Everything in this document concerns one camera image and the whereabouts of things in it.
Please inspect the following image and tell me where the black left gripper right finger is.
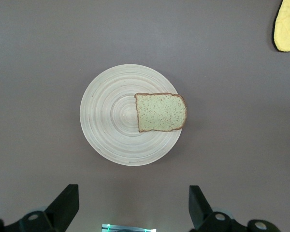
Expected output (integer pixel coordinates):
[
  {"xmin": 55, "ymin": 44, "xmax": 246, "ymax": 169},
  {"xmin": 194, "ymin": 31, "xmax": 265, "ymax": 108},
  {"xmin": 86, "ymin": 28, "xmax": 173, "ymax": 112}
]
[{"xmin": 188, "ymin": 185, "xmax": 281, "ymax": 232}]

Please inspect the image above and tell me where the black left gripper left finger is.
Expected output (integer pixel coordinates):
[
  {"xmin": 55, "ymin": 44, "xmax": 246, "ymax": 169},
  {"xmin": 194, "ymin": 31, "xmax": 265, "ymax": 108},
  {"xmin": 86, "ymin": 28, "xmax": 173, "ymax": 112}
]
[{"xmin": 0, "ymin": 184, "xmax": 80, "ymax": 232}]

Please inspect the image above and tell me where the round light wooden plate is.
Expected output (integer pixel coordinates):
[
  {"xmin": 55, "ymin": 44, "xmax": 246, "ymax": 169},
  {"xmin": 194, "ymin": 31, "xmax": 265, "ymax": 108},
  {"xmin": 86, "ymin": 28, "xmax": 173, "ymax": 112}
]
[{"xmin": 79, "ymin": 63, "xmax": 182, "ymax": 167}]

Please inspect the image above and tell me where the slice of brown-crust bread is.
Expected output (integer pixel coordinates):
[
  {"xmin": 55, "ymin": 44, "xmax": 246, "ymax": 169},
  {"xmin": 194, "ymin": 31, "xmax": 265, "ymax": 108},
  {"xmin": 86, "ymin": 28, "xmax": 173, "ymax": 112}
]
[{"xmin": 134, "ymin": 92, "xmax": 188, "ymax": 133}]

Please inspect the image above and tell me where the yellow quilted oven mitt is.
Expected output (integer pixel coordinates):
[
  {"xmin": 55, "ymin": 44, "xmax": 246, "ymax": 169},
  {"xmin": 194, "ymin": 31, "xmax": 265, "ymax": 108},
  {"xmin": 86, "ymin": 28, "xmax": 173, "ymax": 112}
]
[{"xmin": 271, "ymin": 0, "xmax": 290, "ymax": 53}]

